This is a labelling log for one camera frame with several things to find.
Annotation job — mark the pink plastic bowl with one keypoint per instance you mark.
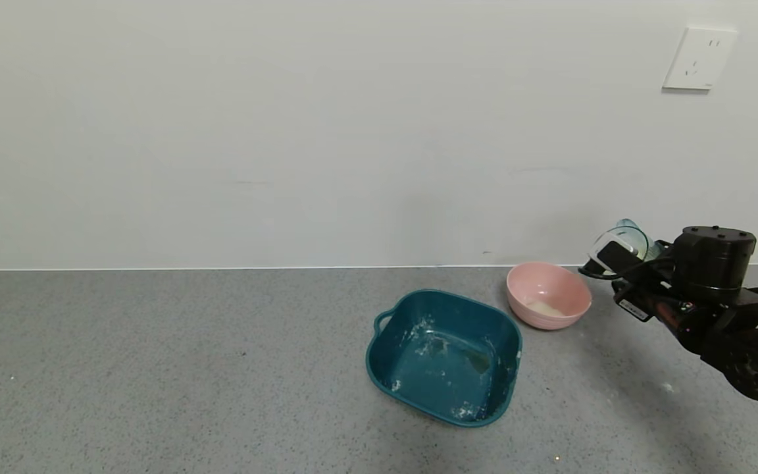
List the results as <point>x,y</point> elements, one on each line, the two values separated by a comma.
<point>547,293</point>

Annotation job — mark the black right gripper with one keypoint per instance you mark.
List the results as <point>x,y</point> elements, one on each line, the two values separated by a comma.
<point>633,309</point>

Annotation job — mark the teal square plastic basin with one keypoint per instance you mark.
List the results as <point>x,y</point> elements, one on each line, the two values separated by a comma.
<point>445,375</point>

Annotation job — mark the clear ribbed plastic cup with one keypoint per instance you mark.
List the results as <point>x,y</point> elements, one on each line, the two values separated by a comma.
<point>635,237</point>

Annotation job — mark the white wall socket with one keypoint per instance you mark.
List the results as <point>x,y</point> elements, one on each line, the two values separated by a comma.
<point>699,59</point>

